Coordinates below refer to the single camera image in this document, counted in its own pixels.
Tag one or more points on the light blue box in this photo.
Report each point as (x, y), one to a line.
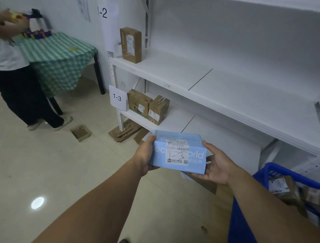
(195, 160)

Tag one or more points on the torn brown cardboard sheet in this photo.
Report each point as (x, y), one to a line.
(141, 135)

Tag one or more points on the person's left forearm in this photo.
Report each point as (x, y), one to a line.
(100, 205)

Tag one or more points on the brown parcel white label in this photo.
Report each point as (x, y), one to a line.
(162, 107)

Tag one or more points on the white metal shelf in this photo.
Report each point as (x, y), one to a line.
(250, 95)

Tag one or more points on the row of blue orange blocks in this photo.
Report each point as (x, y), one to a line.
(37, 34)

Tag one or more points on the small white paper scrap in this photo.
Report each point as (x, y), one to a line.
(186, 176)

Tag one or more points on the folded cardboard pad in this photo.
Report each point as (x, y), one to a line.
(125, 131)

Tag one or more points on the square floor drain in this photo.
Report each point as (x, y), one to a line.
(80, 133)

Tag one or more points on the brown box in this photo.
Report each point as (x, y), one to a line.
(125, 50)

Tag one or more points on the green printed cardboard box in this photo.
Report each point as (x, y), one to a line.
(136, 100)

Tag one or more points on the person's right forearm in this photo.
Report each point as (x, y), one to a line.
(270, 212)

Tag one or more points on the another person's forearm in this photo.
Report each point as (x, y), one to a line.
(10, 31)

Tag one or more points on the person's right hand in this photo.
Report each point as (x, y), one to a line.
(220, 167)

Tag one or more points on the person's left shoe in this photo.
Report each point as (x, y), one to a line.
(124, 241)

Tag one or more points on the green checked tablecloth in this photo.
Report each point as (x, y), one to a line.
(60, 65)

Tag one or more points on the person's left hand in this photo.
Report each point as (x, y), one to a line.
(143, 157)

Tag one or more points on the pile of parcels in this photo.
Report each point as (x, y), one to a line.
(277, 185)

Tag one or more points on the white bottle black cap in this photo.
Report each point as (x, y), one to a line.
(36, 13)

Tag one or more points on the white paper shelf label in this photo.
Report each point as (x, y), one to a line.
(108, 30)
(118, 99)

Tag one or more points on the blue plastic crate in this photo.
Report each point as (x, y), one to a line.
(236, 225)

